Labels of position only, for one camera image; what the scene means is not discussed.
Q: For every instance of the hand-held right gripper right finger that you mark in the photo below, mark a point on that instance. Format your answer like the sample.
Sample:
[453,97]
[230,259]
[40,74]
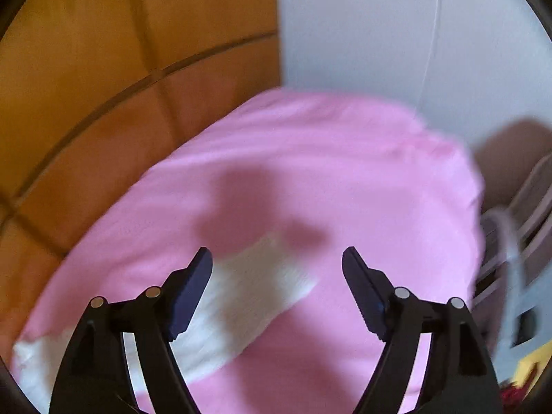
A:
[364,298]

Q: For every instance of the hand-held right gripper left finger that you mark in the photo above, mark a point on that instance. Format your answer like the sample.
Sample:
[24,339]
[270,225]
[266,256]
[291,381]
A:
[194,294]

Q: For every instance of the white textured towel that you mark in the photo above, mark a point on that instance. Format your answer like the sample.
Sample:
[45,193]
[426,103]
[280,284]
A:
[258,278]

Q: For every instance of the grey plastic hanger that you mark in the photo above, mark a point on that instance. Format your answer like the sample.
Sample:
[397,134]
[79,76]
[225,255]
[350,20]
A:
[515,310]

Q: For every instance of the pink bed sheet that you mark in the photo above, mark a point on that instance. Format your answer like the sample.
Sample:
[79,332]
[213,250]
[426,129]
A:
[302,159]

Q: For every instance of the red cloth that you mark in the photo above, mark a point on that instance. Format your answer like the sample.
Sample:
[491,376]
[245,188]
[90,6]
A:
[513,399]

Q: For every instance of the yellow box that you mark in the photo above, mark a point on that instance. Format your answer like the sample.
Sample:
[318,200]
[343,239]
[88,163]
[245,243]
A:
[532,364]

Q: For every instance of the pale slatted rack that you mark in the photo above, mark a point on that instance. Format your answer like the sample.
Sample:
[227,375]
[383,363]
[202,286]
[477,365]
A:
[535,198]

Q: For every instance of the wooden headboard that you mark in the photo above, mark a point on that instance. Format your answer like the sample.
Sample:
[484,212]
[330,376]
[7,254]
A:
[86,73]

